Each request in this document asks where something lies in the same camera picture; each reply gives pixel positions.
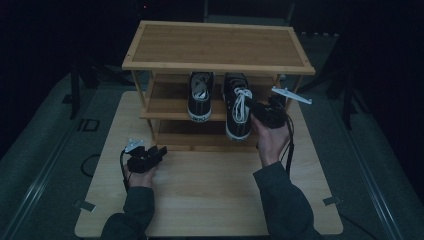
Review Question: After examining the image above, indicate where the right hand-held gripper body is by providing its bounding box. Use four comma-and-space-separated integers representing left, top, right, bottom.
253, 85, 314, 130

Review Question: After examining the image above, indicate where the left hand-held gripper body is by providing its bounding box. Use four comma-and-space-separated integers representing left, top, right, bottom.
123, 138, 161, 175

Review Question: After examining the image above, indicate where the black canvas sneaker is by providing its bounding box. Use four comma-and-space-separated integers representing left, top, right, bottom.
222, 72, 254, 142
186, 71, 216, 124

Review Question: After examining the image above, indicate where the wooden shoe rack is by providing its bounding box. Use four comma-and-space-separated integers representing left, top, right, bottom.
121, 20, 316, 154

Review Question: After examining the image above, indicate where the person's left hand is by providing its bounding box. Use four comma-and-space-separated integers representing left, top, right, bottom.
123, 162, 160, 190

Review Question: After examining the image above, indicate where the person's right hand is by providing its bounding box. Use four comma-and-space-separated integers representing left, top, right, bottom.
250, 113, 292, 168

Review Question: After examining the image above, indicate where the grey tape piece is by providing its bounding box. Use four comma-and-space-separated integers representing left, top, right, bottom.
322, 195, 343, 207
73, 199, 97, 213

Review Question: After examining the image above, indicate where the black metal stand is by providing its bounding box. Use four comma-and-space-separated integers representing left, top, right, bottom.
324, 39, 371, 132

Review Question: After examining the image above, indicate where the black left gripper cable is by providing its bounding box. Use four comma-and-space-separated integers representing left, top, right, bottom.
119, 149, 132, 193

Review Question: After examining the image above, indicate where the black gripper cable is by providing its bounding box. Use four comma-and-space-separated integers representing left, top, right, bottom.
279, 113, 296, 178
119, 149, 132, 193

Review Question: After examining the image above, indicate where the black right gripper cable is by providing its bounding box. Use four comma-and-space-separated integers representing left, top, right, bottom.
279, 113, 296, 178

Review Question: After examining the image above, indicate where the black floor cable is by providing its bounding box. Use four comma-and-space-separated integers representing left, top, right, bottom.
80, 153, 102, 178

